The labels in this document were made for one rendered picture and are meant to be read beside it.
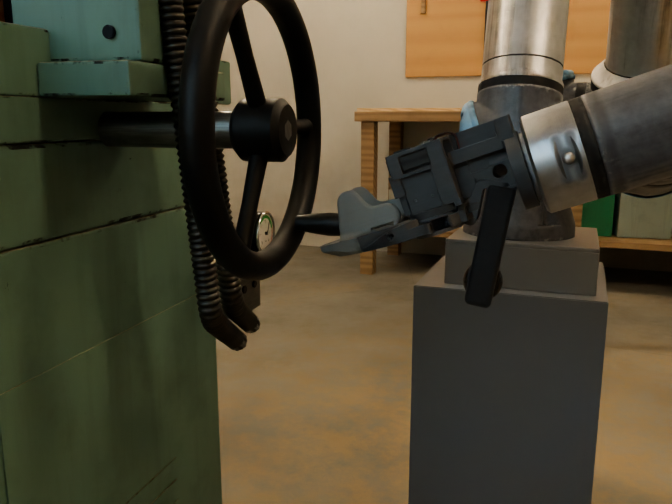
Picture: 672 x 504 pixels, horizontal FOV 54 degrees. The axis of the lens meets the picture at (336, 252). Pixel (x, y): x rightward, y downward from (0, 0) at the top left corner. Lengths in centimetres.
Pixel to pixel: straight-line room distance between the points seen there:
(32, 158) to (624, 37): 80
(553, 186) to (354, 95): 356
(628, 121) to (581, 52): 331
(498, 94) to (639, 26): 38
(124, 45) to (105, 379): 35
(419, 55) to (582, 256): 300
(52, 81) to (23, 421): 30
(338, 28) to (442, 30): 64
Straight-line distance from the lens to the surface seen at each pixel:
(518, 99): 71
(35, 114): 65
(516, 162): 58
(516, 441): 116
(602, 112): 58
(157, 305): 82
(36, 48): 66
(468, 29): 394
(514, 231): 111
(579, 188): 58
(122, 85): 60
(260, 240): 93
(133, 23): 62
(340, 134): 413
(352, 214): 62
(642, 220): 348
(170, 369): 86
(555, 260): 109
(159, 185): 81
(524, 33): 74
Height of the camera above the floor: 82
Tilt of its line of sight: 12 degrees down
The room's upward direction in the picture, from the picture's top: straight up
